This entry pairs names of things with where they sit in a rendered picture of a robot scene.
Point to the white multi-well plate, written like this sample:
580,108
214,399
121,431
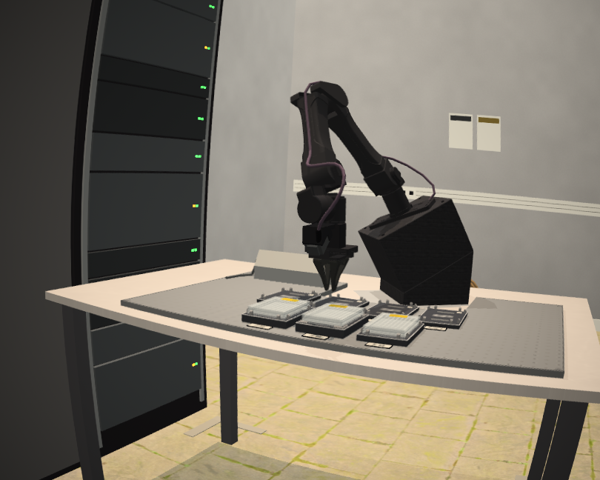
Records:
379,333
270,315
331,324

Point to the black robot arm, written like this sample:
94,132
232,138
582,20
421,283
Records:
380,176

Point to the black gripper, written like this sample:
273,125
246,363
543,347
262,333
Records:
333,261

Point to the light grey control panel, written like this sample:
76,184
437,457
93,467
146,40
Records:
285,267

